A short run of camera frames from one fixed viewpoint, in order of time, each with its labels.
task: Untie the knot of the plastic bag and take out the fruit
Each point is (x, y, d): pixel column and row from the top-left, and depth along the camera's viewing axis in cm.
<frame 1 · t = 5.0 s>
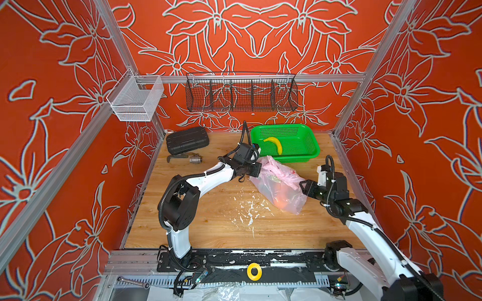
left hand: (260, 166, 89), fingers closed
right hand: (303, 182, 81), fingers open
pink plastic bag: (280, 185, 88), point 8 cm above the table
green plastic basket: (289, 143, 120), on the table
yellow banana: (277, 142, 113), point 4 cm above the table
black plastic case: (180, 142, 109), point 7 cm above the table
metal clamp fitting: (194, 158, 105), point 4 cm above the table

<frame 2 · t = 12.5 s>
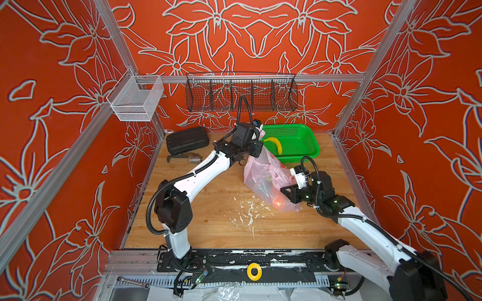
left hand: (260, 141, 82), fingers closed
right hand: (282, 187, 80), fingers closed
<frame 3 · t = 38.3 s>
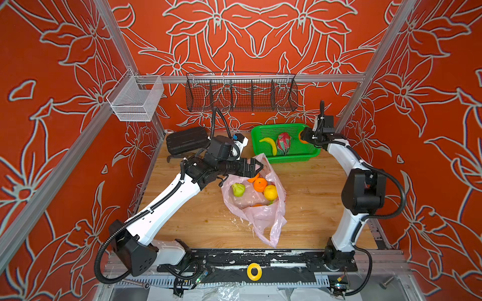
left hand: (254, 163, 69), fingers open
right hand: (306, 131, 94), fingers open
pink dragon fruit: (283, 143, 106), point 9 cm above the table
green fruit left: (238, 189, 90), point 6 cm above the table
orange mandarin: (260, 184, 93), point 4 cm above the table
yellow mandarin: (270, 192, 87), point 8 cm above the table
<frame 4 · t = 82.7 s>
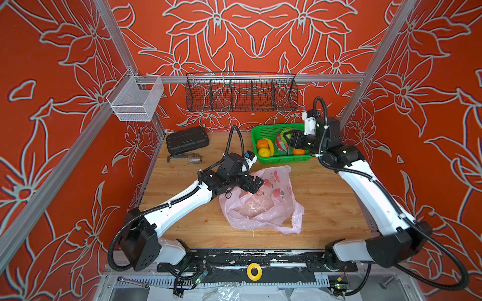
left hand: (255, 175, 77), fingers open
right hand: (290, 131, 73), fingers open
pink plastic bag: (275, 204, 83), point 8 cm above the table
orange mandarin: (262, 143, 112), point 4 cm above the table
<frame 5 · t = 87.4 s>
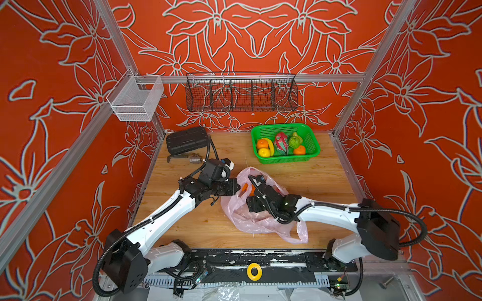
left hand: (241, 185, 76), fingers closed
right hand: (251, 196, 83), fingers open
pink plastic bag: (235, 209, 75), point 14 cm above the table
green fruit: (295, 141, 102), point 12 cm above the table
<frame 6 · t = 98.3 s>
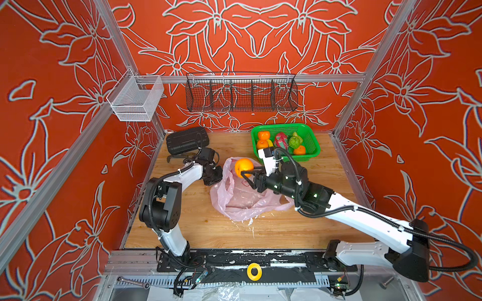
left hand: (223, 176, 94), fingers closed
right hand: (244, 167, 65), fingers open
pink plastic bag: (237, 199, 93), on the table
orange mandarin lower: (264, 135, 109), point 10 cm above the table
